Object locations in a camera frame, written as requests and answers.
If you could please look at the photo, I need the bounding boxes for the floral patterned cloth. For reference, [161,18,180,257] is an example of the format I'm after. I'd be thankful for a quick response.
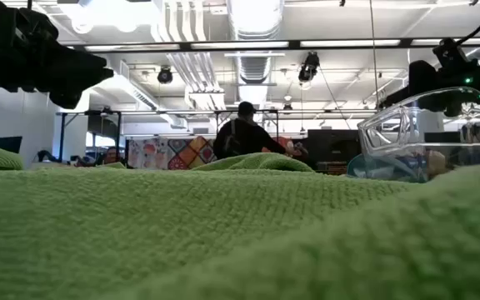
[127,137,169,170]

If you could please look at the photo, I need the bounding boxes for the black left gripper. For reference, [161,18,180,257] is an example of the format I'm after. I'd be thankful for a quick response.
[0,37,115,110]

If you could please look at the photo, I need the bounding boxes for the white ceiling pipes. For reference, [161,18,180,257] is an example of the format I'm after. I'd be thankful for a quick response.
[150,0,228,112]

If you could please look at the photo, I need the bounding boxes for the thin hanging cord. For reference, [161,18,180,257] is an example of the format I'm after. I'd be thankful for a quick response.
[367,0,381,110]

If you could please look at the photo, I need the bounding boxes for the dark monitor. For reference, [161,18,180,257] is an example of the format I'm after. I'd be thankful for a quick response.
[0,135,23,155]

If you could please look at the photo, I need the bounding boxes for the black station frame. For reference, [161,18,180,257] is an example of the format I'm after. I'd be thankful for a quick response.
[55,108,123,164]
[213,107,282,138]

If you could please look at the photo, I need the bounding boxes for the white rectangular air duct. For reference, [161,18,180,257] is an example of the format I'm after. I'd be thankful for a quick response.
[92,56,189,129]

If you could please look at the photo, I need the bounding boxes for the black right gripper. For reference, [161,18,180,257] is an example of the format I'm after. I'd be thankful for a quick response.
[382,59,480,118]

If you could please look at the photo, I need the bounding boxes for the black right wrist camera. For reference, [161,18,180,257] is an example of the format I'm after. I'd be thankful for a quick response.
[432,37,477,75]

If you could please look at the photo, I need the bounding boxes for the person with cap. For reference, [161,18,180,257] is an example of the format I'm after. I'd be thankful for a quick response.
[212,100,310,162]

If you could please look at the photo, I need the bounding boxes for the light blue microfiber towel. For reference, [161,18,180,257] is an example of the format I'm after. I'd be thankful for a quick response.
[346,152,429,183]

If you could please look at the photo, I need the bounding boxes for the silver ventilation duct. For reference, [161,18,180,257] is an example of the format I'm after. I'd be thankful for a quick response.
[225,0,286,108]

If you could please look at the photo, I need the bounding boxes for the black hanging camera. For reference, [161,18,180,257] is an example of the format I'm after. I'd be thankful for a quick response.
[297,51,321,83]

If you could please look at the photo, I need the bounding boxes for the black beam with light strips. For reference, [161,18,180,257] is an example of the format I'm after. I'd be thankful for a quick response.
[62,37,480,54]

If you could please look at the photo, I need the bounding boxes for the black cabinet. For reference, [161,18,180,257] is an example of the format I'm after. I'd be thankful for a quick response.
[306,128,363,175]

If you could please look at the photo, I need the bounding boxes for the colourful patchwork quilt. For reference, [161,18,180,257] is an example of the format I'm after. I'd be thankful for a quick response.
[167,135,220,171]

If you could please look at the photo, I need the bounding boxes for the seated person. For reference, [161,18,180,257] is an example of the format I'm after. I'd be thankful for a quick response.
[97,145,128,169]

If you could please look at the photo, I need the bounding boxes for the clear plastic basket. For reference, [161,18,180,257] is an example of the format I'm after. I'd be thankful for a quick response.
[356,86,480,183]

